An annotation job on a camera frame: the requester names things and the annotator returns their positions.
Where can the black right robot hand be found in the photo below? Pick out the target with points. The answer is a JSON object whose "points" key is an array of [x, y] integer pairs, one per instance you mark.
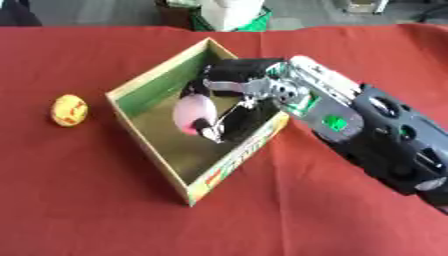
{"points": [[239, 71]]}

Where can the pink round toy fruit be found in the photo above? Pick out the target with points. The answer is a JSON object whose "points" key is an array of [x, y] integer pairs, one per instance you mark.
{"points": [[192, 113]]}

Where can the silver and black right robot arm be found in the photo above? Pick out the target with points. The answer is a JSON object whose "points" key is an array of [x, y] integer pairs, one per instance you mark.
{"points": [[361, 126]]}

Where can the tan cardboard box green inside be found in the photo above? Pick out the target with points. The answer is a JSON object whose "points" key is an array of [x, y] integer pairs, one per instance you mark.
{"points": [[175, 140]]}

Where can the green and white bag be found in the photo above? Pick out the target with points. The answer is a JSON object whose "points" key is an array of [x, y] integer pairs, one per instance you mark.
{"points": [[239, 15]]}

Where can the dark brown bin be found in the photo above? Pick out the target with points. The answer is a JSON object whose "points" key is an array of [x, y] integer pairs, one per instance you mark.
{"points": [[174, 13]]}

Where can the yellow round toy fruit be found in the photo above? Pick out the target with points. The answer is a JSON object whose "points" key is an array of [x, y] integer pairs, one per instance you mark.
{"points": [[69, 110]]}

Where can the dark chair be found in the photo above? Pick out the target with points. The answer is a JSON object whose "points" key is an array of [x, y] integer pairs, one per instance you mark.
{"points": [[17, 12]]}

